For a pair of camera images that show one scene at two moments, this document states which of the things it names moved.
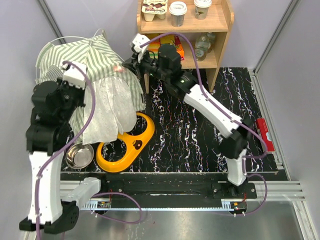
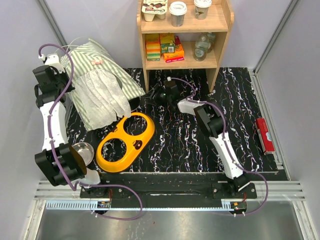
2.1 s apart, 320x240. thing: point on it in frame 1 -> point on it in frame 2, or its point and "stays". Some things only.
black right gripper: [132, 67] -> [157, 91]
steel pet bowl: [78, 155] stays
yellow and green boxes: [154, 46] stays
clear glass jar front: [201, 46] stays
